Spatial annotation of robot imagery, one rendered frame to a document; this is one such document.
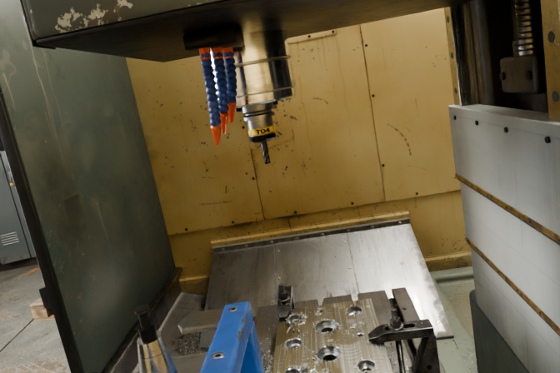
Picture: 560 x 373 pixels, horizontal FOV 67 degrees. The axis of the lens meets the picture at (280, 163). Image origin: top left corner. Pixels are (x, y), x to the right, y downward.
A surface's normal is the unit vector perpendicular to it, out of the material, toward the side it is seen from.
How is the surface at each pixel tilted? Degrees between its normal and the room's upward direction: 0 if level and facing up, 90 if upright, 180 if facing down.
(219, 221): 90
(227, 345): 0
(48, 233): 90
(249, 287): 24
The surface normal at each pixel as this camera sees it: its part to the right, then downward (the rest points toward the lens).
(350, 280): -0.19, -0.80
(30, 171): 0.98, -0.16
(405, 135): -0.07, 0.18
